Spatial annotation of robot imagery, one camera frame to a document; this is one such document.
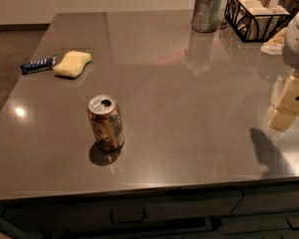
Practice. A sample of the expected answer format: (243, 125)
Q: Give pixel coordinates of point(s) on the yellow sponge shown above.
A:
(73, 64)

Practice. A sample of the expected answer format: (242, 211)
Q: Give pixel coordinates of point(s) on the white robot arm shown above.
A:
(290, 48)

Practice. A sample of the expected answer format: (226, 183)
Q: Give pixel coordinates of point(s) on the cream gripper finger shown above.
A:
(284, 110)

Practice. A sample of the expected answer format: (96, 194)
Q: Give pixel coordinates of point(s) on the black wire basket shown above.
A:
(231, 13)

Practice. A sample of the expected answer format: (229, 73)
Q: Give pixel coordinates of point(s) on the cabinet drawer with handle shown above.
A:
(121, 212)

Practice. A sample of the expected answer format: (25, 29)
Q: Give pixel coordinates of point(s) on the orange soda can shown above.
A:
(106, 122)

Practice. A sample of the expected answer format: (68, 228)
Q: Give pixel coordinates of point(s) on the metal tin cup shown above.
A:
(205, 15)

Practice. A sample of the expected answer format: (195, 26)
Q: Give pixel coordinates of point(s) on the right cabinet drawer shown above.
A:
(263, 210)

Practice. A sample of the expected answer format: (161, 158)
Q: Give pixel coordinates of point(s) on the blue striped snack wrapper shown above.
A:
(39, 65)

